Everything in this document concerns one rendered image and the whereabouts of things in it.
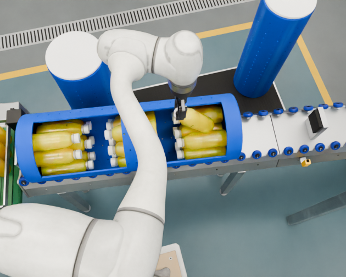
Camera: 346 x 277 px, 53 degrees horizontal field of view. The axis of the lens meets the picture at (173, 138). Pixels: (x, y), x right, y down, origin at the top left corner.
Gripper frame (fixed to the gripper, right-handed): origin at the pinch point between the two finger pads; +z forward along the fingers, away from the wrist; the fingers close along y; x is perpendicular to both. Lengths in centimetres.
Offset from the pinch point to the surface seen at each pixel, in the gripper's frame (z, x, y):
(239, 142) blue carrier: 13.5, -23.0, -10.5
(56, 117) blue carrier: 10.6, 47.2, 7.0
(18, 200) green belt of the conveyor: 44, 74, -16
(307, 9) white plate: 29, -77, 62
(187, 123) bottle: 5.8, -2.9, -3.3
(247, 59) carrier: 78, -57, 66
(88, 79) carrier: 32, 38, 35
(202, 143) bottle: 18.6, -9.3, -7.5
